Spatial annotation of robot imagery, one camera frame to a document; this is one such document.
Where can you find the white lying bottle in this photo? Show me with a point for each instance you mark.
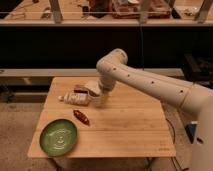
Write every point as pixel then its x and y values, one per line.
pixel 80 99

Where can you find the long wooden background shelf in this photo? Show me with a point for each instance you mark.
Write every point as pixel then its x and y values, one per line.
pixel 99 13

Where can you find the small brown chocolate box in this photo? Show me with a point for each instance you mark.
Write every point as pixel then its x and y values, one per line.
pixel 80 89

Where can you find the yellowish gripper tool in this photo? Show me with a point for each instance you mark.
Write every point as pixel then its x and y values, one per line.
pixel 104 97

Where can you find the black foot pedal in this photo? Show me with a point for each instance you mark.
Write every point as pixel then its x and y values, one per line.
pixel 190 131

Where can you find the green ceramic bowl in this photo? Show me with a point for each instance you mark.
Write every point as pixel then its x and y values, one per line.
pixel 58 137

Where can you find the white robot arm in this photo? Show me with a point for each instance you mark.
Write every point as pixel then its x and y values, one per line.
pixel 190 97

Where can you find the wooden folding table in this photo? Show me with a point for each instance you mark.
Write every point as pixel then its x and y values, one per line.
pixel 130 124

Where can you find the beige bread slice block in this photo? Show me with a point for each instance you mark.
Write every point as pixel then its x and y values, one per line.
pixel 93 87

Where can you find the red chili pepper toy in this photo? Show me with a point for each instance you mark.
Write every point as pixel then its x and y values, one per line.
pixel 81 117

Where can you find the white cup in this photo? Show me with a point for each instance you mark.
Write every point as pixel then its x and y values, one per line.
pixel 95 100

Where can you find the brown tray on shelf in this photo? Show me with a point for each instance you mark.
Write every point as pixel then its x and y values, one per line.
pixel 131 9

